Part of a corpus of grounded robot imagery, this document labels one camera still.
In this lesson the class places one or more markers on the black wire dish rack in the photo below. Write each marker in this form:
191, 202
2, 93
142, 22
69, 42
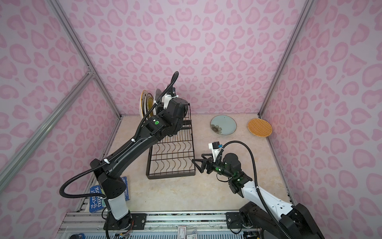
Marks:
172, 156

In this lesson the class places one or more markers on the aluminium frame post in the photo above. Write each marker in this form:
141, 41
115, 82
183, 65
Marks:
295, 34
80, 49

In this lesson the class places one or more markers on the white plate orange sunburst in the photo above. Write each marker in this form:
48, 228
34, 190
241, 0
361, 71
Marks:
145, 111

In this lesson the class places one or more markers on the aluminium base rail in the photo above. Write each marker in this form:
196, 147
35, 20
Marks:
159, 225

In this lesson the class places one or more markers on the grey blue plate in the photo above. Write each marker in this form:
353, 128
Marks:
158, 97

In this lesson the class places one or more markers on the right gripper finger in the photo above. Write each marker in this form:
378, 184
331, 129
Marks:
207, 157
200, 164

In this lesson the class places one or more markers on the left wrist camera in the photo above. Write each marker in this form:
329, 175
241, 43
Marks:
166, 100

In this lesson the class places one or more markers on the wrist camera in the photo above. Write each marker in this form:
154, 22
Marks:
166, 100
216, 150

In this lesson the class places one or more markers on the aluminium frame right post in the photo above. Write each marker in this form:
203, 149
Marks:
295, 34

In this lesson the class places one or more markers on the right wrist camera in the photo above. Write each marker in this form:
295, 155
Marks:
216, 150

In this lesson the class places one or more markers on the green woven bamboo tray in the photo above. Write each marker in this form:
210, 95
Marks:
149, 102

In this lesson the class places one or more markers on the star plate yellow rim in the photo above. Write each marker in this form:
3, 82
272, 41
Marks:
142, 103

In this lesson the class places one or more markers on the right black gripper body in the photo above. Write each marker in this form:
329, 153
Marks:
218, 168

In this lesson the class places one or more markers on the orange woven tray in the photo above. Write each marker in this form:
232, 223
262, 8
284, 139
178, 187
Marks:
260, 127

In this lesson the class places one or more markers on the aluminium frame left diagonal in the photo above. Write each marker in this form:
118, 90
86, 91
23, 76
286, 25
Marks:
20, 158

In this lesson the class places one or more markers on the pale blue flower plate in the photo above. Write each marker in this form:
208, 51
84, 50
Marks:
223, 125

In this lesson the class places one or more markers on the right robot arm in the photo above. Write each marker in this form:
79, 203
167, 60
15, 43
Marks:
281, 219

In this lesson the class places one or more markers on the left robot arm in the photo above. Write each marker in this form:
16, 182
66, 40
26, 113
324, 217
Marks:
164, 124

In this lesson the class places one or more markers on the aluminium frame left post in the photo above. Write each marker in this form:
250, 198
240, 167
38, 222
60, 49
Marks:
80, 49

